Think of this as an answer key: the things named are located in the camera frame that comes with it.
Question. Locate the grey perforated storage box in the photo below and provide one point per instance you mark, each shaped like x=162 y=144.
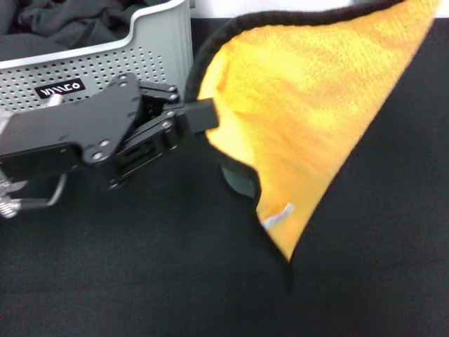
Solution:
x=87 y=66

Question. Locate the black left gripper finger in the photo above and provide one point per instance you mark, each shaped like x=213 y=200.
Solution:
x=201 y=116

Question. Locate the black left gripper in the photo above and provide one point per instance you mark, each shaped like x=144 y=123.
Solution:
x=77 y=130

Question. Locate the black cloth in box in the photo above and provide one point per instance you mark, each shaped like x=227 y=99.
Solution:
x=70 y=24

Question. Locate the yellow towel with black trim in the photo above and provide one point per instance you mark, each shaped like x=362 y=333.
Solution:
x=298 y=105

